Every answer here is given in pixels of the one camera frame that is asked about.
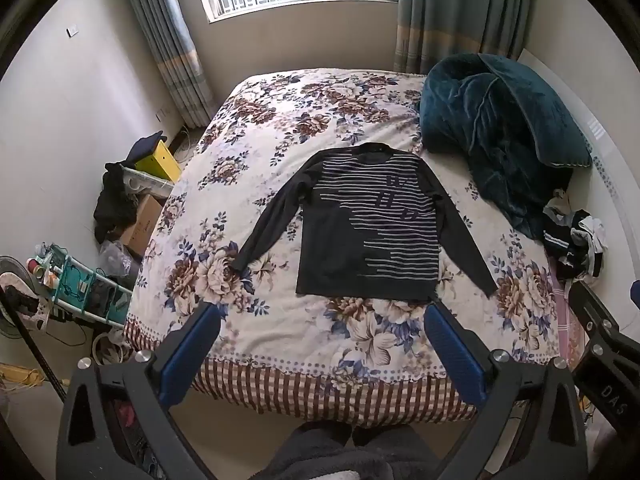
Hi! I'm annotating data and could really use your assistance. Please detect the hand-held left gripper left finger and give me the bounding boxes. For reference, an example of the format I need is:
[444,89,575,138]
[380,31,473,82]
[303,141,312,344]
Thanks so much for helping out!
[57,302,223,480]

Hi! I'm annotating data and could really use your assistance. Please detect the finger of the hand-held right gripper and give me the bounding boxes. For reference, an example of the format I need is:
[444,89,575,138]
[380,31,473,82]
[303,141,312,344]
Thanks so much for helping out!
[567,280,623,356]

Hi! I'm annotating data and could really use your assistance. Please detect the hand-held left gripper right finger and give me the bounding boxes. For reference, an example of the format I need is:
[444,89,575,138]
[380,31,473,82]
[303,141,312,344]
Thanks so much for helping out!
[424,300,588,480]

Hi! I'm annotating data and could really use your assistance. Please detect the dark striped long-sleeve sweater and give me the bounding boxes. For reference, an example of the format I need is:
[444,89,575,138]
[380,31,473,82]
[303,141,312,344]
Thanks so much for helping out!
[231,143,499,304]

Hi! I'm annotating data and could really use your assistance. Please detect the black and white clothes pile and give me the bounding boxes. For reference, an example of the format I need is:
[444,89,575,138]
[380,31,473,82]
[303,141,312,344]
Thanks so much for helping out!
[542,195,608,281]

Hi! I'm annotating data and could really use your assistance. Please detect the black clothes heap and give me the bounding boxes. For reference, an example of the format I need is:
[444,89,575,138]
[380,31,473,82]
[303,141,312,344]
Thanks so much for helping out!
[92,162,138,243]

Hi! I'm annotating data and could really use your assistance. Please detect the clear plastic bag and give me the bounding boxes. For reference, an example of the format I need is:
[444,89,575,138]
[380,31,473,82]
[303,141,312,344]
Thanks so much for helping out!
[98,240,135,278]

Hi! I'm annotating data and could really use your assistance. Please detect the teal storage rack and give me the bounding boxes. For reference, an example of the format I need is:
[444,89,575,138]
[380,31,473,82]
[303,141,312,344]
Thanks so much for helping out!
[32,242,133,328]

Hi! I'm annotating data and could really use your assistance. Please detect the cardboard box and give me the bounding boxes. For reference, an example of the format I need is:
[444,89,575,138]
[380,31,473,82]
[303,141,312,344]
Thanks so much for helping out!
[121,194,163,260]

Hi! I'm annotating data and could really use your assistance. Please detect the person's legs in grey pants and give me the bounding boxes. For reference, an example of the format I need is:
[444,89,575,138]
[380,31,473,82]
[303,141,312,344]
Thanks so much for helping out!
[255,421,441,480]

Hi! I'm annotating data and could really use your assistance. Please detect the white headboard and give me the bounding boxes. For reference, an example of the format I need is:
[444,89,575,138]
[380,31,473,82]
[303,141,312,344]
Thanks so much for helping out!
[517,49,640,221]

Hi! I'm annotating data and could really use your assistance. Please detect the white plastic bin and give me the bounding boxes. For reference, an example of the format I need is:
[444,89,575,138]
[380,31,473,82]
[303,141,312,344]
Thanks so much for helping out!
[122,167,176,196]

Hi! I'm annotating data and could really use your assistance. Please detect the floor fan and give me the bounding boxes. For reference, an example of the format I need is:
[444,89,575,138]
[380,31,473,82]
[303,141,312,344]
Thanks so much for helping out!
[0,256,51,346]

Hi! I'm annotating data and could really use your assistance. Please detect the yellow box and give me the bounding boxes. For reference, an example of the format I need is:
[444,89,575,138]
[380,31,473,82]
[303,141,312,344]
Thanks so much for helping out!
[135,140,182,181]

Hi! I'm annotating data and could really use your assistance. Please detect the teal plush quilt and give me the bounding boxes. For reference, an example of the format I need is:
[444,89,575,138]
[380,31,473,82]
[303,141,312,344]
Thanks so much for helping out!
[419,53,593,241]

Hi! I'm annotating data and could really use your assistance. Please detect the dark blue cloth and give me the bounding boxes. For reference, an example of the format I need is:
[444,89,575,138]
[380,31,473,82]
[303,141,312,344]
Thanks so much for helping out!
[122,131,168,166]

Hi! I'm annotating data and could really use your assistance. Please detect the bed with floral blanket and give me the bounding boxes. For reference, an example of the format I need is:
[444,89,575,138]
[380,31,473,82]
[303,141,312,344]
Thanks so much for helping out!
[122,69,591,428]

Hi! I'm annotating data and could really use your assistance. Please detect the grey-blue curtain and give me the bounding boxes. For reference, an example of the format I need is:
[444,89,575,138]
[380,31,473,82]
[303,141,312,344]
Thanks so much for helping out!
[393,0,538,75]
[117,0,217,128]

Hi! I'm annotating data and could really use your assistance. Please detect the white coiled cable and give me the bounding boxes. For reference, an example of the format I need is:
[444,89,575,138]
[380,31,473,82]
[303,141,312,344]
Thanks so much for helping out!
[91,332,132,366]

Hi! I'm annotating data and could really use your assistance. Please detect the yellow cable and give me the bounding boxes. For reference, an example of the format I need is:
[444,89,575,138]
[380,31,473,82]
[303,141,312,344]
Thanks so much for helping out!
[0,362,46,388]

